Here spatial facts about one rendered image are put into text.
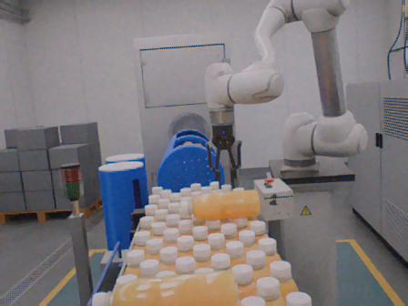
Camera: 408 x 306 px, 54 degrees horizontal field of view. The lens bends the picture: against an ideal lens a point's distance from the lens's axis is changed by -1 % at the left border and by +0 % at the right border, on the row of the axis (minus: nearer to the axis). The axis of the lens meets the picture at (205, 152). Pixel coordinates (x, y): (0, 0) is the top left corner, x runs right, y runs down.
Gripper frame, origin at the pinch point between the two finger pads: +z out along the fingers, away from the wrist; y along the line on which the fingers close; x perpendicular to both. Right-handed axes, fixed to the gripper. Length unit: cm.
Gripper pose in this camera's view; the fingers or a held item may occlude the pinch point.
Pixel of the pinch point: (226, 179)
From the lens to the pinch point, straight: 144.5
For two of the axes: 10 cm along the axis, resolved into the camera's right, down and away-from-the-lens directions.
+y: -10.0, 0.8, -0.3
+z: 0.7, 9.9, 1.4
